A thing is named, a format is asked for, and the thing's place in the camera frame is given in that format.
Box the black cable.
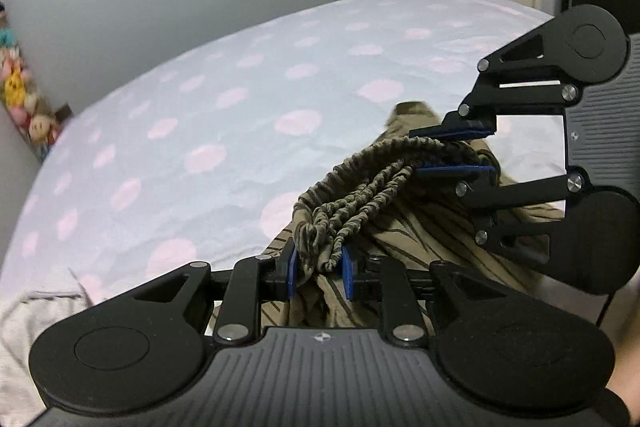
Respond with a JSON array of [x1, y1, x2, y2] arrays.
[[594, 291, 617, 329]]

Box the polka dot bed sheet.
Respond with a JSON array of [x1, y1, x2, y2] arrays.
[[0, 0, 568, 360]]

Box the row of plush toys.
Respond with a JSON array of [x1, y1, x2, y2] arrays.
[[0, 2, 76, 160]]

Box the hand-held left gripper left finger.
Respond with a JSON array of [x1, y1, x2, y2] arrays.
[[127, 239, 301, 348]]

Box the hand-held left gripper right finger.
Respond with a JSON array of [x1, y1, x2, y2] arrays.
[[341, 246, 501, 348]]

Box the olive striped pants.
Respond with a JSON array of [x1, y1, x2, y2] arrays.
[[260, 101, 568, 329]]

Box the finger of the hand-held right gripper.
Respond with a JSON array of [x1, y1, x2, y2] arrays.
[[416, 164, 587, 269], [408, 23, 582, 140]]

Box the light grey garment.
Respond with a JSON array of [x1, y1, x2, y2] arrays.
[[0, 266, 98, 427]]

